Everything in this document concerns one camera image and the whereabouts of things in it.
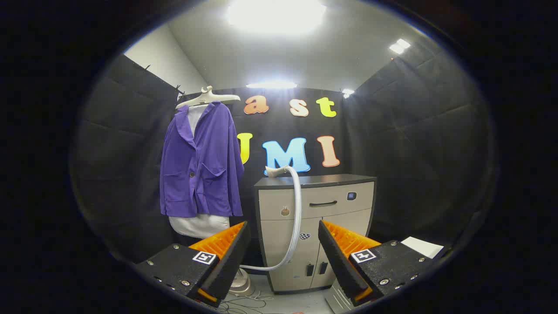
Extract white floor cables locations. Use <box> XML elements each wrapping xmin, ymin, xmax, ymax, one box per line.
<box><xmin>218</xmin><ymin>291</ymin><xmax>275</xmax><ymax>314</ymax></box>

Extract large ceiling light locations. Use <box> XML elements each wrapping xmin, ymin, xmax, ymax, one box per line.
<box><xmin>227</xmin><ymin>0</ymin><xmax>327</xmax><ymax>35</ymax></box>

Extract purple jacket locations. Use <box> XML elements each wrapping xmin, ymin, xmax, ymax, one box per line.
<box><xmin>159</xmin><ymin>101</ymin><xmax>245</xmax><ymax>218</ymax></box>

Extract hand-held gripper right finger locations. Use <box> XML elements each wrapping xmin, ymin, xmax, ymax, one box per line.
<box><xmin>317</xmin><ymin>219</ymin><xmax>441</xmax><ymax>306</ymax></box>

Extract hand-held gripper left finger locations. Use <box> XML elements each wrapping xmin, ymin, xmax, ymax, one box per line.
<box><xmin>134</xmin><ymin>221</ymin><xmax>252</xmax><ymax>308</ymax></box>

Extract beige cabinet with dark top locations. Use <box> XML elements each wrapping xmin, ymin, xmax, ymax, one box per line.
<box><xmin>254</xmin><ymin>174</ymin><xmax>377</xmax><ymax>294</ymax></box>

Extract white paper sheet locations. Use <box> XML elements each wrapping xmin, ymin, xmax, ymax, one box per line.
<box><xmin>400</xmin><ymin>236</ymin><xmax>444</xmax><ymax>259</ymax></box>

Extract garment steamer base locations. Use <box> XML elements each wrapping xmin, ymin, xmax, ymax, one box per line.
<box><xmin>229</xmin><ymin>268</ymin><xmax>254</xmax><ymax>297</ymax></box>

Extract white clothes hanger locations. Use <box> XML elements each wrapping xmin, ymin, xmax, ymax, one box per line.
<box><xmin>175</xmin><ymin>85</ymin><xmax>241</xmax><ymax>109</ymax></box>

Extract white padded ironing form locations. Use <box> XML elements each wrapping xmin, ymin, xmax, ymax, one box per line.
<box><xmin>169</xmin><ymin>104</ymin><xmax>231</xmax><ymax>239</ymax></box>

